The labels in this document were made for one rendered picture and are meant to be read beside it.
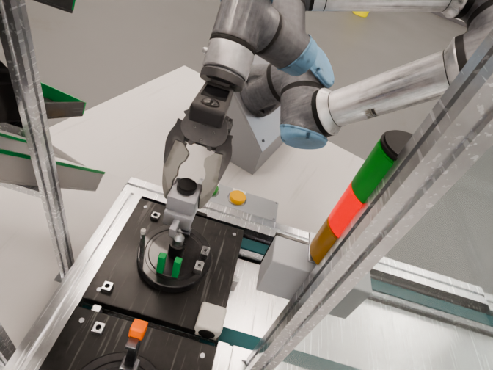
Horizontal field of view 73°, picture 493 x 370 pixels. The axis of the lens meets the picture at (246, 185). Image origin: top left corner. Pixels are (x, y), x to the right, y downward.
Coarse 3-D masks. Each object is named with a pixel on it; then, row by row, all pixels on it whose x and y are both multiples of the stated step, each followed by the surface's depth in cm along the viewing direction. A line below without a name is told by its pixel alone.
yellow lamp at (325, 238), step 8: (328, 216) 34; (328, 224) 34; (320, 232) 35; (328, 232) 33; (312, 240) 38; (320, 240) 35; (328, 240) 33; (312, 248) 36; (320, 248) 35; (328, 248) 34; (312, 256) 36; (320, 256) 35
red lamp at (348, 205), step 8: (344, 192) 32; (352, 192) 30; (344, 200) 31; (352, 200) 30; (336, 208) 32; (344, 208) 31; (352, 208) 30; (336, 216) 32; (344, 216) 31; (352, 216) 30; (336, 224) 32; (344, 224) 31; (336, 232) 32
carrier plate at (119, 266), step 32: (128, 224) 68; (160, 224) 69; (192, 224) 72; (128, 256) 63; (224, 256) 68; (96, 288) 57; (128, 288) 58; (224, 288) 63; (160, 320) 56; (192, 320) 57
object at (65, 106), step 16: (0, 64) 37; (0, 80) 38; (0, 96) 38; (48, 96) 54; (64, 96) 53; (0, 112) 39; (16, 112) 42; (48, 112) 47; (64, 112) 50; (80, 112) 53
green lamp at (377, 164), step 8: (376, 144) 28; (376, 152) 27; (384, 152) 26; (368, 160) 28; (376, 160) 27; (384, 160) 26; (392, 160) 26; (360, 168) 29; (368, 168) 28; (376, 168) 27; (384, 168) 26; (360, 176) 29; (368, 176) 28; (376, 176) 27; (352, 184) 30; (360, 184) 29; (368, 184) 28; (376, 184) 27; (360, 192) 29; (368, 192) 28; (360, 200) 29
